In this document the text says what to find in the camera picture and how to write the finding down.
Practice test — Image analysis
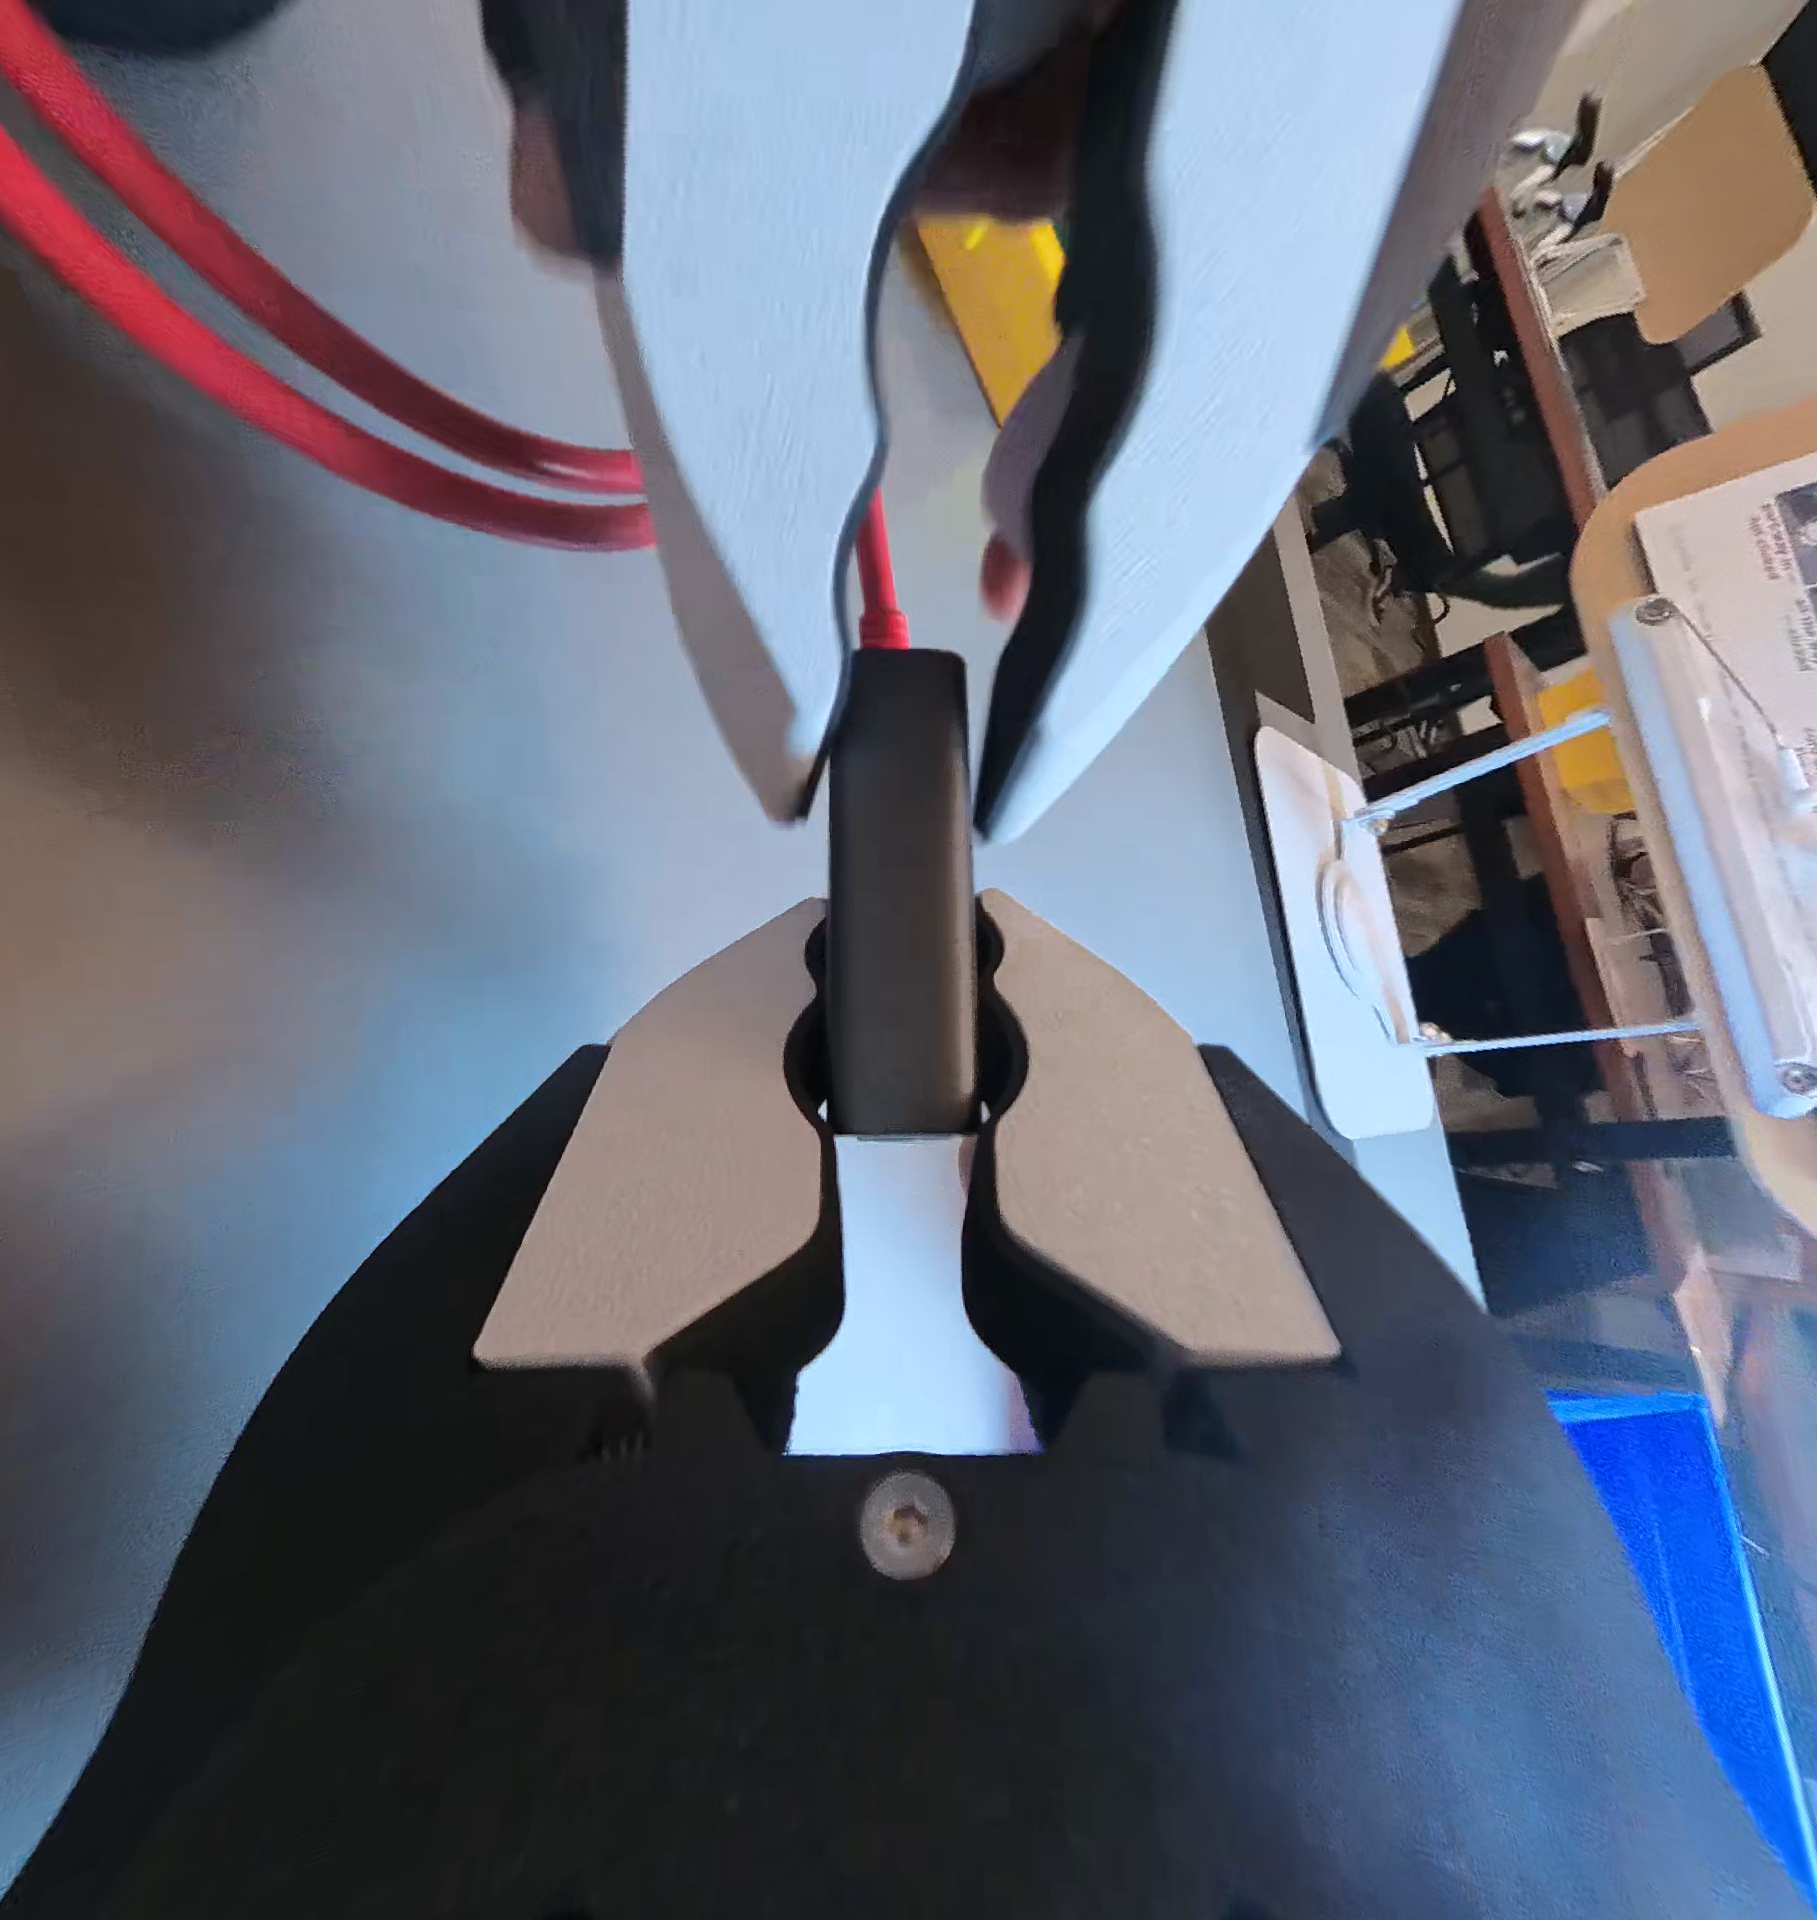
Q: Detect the black office chair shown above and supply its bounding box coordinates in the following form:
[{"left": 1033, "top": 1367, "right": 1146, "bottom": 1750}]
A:
[{"left": 1344, "top": 255, "right": 1592, "bottom": 610}]

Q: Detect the wooden workbench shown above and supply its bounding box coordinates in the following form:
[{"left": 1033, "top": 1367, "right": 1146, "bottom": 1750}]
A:
[{"left": 1461, "top": 186, "right": 1751, "bottom": 1353}]

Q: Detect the clear acrylic sign holder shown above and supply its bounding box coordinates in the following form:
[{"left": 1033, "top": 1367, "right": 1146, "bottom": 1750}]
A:
[{"left": 1603, "top": 593, "right": 1817, "bottom": 1123}]

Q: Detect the blue plastic bin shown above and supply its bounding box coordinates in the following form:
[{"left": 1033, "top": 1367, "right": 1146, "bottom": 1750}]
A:
[{"left": 1547, "top": 1392, "right": 1817, "bottom": 1920}]

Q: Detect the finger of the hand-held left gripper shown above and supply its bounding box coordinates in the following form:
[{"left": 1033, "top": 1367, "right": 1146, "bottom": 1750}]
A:
[
  {"left": 607, "top": 0, "right": 988, "bottom": 825},
  {"left": 974, "top": 0, "right": 1592, "bottom": 846}
]

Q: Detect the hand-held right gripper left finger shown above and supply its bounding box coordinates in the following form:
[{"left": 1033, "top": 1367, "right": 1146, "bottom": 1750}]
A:
[{"left": 473, "top": 896, "right": 837, "bottom": 1372}]

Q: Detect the person's left hand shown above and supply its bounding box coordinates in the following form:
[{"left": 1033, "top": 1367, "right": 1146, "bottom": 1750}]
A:
[{"left": 982, "top": 370, "right": 1079, "bottom": 624}]

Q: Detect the yellow plastic object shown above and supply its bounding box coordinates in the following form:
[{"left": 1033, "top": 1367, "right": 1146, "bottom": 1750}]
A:
[{"left": 909, "top": 219, "right": 1070, "bottom": 427}]

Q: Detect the black ethernet port adapter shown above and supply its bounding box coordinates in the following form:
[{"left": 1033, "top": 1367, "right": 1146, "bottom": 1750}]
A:
[{"left": 825, "top": 648, "right": 986, "bottom": 1136}]

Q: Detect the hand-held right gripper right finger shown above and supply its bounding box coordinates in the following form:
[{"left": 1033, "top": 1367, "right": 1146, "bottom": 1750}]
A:
[{"left": 966, "top": 888, "right": 1344, "bottom": 1372}]

